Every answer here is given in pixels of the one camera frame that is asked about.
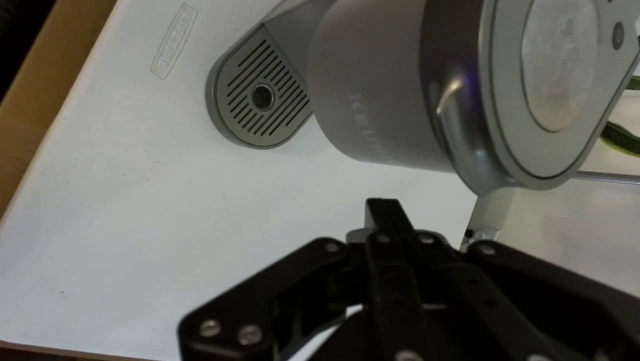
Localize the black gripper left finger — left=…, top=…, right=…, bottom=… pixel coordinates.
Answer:
left=179, top=198, right=428, bottom=361

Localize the wooden table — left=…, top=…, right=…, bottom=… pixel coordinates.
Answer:
left=0, top=0, right=156, bottom=361

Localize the grey coffee machine body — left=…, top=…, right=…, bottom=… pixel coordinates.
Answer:
left=205, top=0, right=482, bottom=177

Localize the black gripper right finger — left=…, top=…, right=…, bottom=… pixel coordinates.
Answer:
left=406, top=229, right=640, bottom=361

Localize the white plastic board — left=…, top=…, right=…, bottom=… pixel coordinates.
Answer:
left=0, top=0, right=640, bottom=361

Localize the grey coffee machine lid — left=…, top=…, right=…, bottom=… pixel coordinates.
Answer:
left=419, top=0, right=640, bottom=196

